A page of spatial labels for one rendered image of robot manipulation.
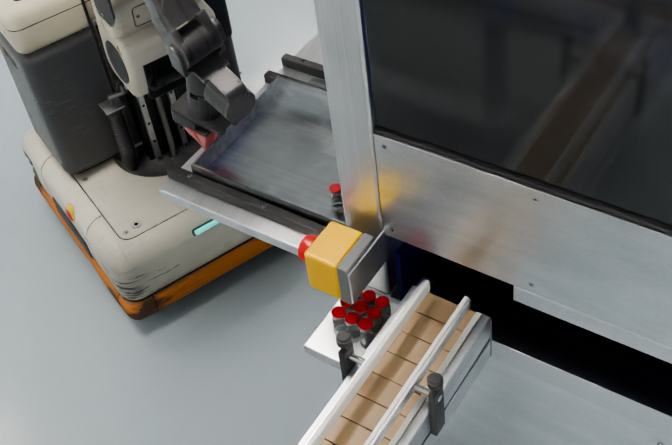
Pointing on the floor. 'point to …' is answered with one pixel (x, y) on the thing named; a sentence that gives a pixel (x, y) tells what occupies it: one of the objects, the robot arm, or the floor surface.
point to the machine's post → (350, 91)
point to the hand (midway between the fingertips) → (208, 145)
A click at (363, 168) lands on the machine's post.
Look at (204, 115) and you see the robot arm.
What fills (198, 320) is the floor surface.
